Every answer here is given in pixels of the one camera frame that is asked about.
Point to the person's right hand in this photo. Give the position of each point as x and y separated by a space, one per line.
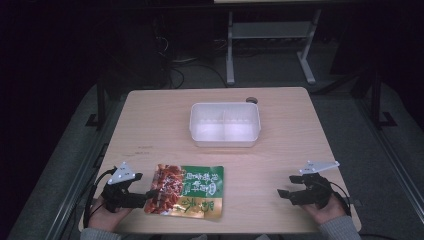
322 212

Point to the white plastic container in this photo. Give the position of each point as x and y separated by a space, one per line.
225 125

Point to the aluminium floor rail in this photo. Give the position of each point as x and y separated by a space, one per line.
393 156
75 186

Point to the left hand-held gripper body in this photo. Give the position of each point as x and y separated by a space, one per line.
117 195

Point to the person's left hand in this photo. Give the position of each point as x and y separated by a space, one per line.
106 218

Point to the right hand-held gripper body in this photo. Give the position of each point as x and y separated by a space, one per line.
311 190

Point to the green and red snack packet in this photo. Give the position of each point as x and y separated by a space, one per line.
185 191

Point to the black metal stand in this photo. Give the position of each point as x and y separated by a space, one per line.
100 103
376 100

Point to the round dark table grommet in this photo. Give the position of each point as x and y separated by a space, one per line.
251 99

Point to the white metal table frame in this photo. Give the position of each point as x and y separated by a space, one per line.
271 30

